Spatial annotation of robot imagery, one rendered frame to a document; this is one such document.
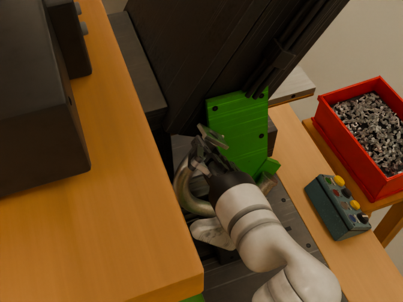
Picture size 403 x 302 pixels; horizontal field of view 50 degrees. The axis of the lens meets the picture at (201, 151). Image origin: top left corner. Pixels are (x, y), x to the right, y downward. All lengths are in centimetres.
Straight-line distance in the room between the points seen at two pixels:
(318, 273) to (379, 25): 278
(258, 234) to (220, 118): 26
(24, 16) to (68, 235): 15
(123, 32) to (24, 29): 63
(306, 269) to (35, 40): 37
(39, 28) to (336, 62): 259
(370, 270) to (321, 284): 53
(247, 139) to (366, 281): 42
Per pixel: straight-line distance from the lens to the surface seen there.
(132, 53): 87
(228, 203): 60
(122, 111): 36
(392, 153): 124
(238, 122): 77
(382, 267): 105
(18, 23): 31
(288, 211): 105
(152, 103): 77
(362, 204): 123
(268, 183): 85
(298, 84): 98
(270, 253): 55
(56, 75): 27
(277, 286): 52
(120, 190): 31
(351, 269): 102
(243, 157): 83
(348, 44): 297
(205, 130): 73
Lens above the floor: 180
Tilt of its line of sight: 54 degrees down
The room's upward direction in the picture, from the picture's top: straight up
